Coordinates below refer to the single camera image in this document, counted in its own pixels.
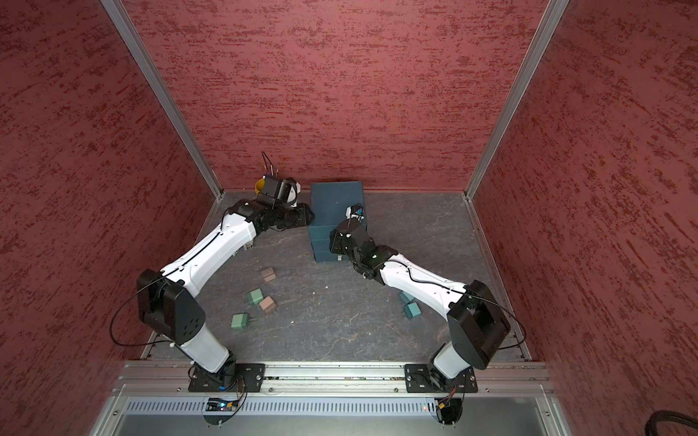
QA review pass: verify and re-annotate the yellow pen bucket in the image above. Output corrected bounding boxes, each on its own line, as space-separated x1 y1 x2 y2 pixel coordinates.
254 178 265 195

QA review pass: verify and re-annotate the aluminium front rail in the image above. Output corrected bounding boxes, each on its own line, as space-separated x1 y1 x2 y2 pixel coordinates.
111 361 557 399

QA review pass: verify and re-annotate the green plug lower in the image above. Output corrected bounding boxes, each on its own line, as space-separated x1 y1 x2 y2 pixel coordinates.
231 312 250 330

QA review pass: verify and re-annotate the black corrugated hose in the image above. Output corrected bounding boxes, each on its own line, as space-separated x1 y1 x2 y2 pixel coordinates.
644 409 698 436

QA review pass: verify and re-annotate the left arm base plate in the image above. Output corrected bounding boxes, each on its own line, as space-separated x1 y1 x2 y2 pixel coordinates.
188 363 266 394

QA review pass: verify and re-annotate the pink plug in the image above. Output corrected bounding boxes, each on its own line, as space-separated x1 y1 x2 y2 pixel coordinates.
259 296 278 314
261 267 277 283

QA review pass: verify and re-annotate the teal plug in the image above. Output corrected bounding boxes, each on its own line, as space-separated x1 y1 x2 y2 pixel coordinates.
403 302 422 320
399 292 414 304

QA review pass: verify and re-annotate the teal drawer cabinet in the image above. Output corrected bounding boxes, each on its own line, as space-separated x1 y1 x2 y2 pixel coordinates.
307 182 365 263

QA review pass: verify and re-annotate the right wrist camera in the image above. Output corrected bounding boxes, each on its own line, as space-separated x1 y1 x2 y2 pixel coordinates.
345 203 365 223

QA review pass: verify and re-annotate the green plug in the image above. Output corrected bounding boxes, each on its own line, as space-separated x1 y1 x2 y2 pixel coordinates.
231 312 250 330
247 288 265 305

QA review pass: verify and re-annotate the green plug upper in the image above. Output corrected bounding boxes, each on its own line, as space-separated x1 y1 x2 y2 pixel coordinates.
247 288 265 305

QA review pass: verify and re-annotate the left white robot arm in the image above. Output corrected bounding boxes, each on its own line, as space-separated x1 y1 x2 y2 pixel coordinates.
137 200 314 377

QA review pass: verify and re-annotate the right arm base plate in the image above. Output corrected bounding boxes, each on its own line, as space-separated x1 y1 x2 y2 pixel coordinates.
404 363 478 394

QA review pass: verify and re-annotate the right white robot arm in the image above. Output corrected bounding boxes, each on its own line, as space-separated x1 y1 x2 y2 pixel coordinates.
330 218 511 380

